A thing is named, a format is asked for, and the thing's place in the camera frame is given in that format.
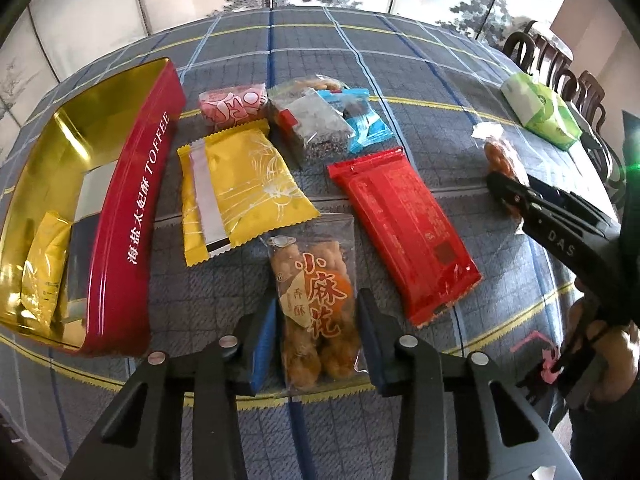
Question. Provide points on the grey plaid tablecloth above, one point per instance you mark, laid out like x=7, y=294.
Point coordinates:
x=350, y=50

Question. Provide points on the small yellow snack packet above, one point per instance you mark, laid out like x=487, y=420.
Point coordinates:
x=45, y=270

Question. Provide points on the dark grey snack packet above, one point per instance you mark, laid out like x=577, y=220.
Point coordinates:
x=82, y=255

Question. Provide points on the red and gold tin box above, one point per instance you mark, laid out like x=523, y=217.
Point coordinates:
x=125, y=210

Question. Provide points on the large yellow snack packet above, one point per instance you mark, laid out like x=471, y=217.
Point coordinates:
x=250, y=185

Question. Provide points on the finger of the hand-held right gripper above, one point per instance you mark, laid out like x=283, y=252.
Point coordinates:
x=575, y=202
x=510, y=195

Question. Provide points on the person's dark clothing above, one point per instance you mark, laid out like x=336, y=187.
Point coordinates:
x=605, y=445

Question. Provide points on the clear packet of fried snack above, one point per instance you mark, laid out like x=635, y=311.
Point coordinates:
x=310, y=84

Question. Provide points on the pink snack packet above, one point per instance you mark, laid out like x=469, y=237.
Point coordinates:
x=230, y=107

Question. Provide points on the orange snack packet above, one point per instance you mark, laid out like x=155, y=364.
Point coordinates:
x=500, y=155

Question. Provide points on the green tissue pack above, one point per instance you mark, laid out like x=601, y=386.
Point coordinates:
x=540, y=110

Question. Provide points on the clear packet of dark grains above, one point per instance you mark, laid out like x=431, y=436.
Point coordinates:
x=320, y=130

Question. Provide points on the person's right hand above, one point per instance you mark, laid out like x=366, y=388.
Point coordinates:
x=620, y=360

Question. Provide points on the dark wooden chair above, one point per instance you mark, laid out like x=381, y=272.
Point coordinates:
x=542, y=42
x=590, y=97

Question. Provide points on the fried dough twist packet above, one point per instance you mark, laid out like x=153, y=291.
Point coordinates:
x=310, y=300

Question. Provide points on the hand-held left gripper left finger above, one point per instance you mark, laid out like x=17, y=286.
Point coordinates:
x=262, y=347

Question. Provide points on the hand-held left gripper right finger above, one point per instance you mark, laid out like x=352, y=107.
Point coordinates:
x=371, y=347

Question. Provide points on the blue snack packet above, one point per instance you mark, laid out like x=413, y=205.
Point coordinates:
x=370, y=125

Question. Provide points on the long red snack packet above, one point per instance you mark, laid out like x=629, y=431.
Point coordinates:
x=400, y=220

